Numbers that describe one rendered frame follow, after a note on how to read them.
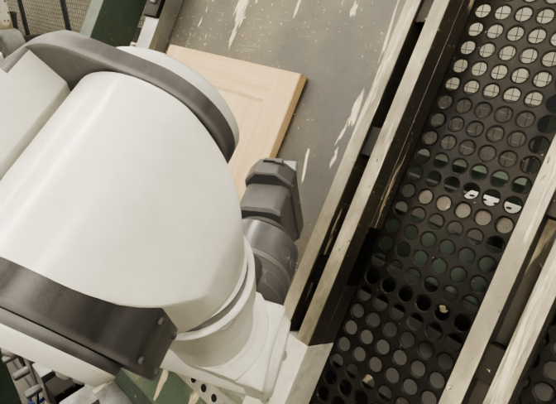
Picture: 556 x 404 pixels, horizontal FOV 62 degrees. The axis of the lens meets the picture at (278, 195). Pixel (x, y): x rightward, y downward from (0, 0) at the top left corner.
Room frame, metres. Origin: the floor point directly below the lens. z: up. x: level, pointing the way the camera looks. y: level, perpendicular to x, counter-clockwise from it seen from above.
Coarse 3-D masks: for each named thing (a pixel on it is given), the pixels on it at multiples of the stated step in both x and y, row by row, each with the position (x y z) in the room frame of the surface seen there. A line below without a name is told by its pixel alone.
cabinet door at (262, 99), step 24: (216, 72) 0.89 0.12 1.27; (240, 72) 0.85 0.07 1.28; (264, 72) 0.81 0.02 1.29; (288, 72) 0.78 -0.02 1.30; (240, 96) 0.82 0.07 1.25; (264, 96) 0.78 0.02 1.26; (288, 96) 0.75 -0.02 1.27; (240, 120) 0.79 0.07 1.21; (264, 120) 0.75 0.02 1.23; (288, 120) 0.74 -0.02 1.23; (240, 144) 0.76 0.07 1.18; (264, 144) 0.73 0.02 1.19; (240, 168) 0.73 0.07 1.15; (240, 192) 0.70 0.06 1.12
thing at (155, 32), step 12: (168, 0) 1.07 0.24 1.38; (180, 0) 1.09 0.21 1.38; (168, 12) 1.07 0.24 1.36; (144, 24) 1.08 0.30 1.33; (156, 24) 1.05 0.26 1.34; (168, 24) 1.07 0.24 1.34; (144, 36) 1.05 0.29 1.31; (156, 36) 1.04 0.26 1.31; (168, 36) 1.06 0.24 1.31; (144, 48) 1.03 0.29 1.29; (156, 48) 1.04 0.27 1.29
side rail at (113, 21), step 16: (96, 0) 1.24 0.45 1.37; (112, 0) 1.24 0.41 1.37; (128, 0) 1.27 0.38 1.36; (144, 0) 1.30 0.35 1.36; (96, 16) 1.20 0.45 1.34; (112, 16) 1.23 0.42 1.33; (128, 16) 1.26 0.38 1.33; (80, 32) 1.22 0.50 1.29; (96, 32) 1.20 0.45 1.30; (112, 32) 1.23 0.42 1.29; (128, 32) 1.26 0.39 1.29
